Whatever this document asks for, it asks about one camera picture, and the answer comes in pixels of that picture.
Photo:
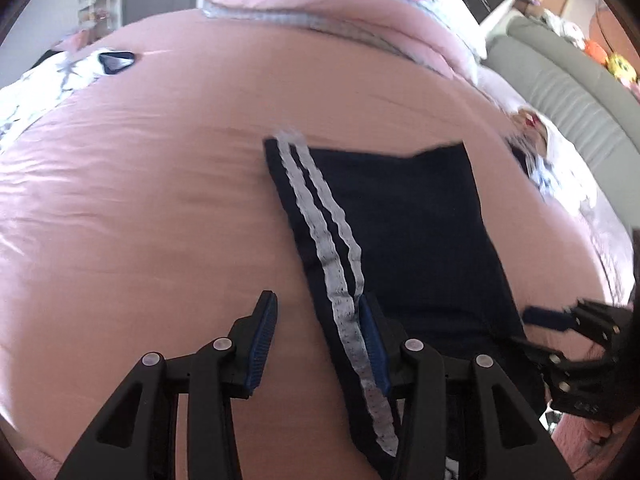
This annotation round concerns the orange plush toy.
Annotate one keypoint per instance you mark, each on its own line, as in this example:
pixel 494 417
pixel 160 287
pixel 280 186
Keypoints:
pixel 596 50

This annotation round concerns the stack of folded white clothes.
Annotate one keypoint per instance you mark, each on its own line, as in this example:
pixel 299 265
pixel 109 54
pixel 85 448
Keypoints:
pixel 550 172

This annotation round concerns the grey-green padded headboard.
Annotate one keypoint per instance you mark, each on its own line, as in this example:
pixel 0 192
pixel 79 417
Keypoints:
pixel 575 100

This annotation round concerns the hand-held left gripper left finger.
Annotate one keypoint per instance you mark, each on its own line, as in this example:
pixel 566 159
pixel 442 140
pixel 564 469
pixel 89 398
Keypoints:
pixel 262 340

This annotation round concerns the yellow plush toy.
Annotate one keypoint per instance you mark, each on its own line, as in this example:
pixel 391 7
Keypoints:
pixel 621 67

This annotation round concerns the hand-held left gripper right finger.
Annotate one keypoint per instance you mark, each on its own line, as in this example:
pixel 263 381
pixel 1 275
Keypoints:
pixel 372 345

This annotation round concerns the navy pants with white stripes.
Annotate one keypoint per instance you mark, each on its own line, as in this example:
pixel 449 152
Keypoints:
pixel 410 220

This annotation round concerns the folded pink floral quilt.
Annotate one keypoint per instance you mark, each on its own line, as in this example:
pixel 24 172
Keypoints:
pixel 350 0

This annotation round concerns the white patterned garment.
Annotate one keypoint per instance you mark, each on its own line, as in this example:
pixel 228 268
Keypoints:
pixel 45 90

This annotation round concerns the pale pink pillow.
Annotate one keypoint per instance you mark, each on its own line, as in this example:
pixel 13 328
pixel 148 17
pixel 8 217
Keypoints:
pixel 605 240

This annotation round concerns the pink bed sheet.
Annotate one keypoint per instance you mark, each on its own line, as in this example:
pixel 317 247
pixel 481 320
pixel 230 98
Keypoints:
pixel 150 210

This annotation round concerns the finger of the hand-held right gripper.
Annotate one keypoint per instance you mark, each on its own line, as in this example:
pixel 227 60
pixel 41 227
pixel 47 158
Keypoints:
pixel 545 317
pixel 535 350

